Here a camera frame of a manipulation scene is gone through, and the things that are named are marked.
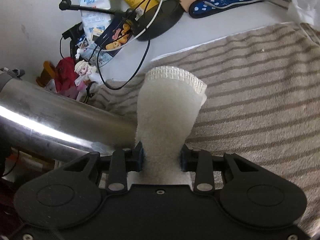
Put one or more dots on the stainless steel thermos container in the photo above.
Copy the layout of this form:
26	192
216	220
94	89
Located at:
54	126

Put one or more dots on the snack packet dark blue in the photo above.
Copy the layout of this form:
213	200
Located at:
114	36

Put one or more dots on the white towel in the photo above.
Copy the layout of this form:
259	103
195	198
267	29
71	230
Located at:
168	104

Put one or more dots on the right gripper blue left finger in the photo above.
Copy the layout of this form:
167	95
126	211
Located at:
122	162

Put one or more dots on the striped beige table towel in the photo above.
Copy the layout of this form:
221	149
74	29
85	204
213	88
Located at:
262	102

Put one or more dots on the blue dotted power strip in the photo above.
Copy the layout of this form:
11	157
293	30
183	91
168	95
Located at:
204	8

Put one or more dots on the crumpled tissue near charger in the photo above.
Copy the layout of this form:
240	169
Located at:
305	11

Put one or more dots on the red plush toy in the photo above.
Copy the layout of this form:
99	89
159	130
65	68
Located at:
65	77

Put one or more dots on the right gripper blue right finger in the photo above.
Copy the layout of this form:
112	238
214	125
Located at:
200	162

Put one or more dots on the blonde doll figurine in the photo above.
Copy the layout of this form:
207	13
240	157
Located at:
88	80

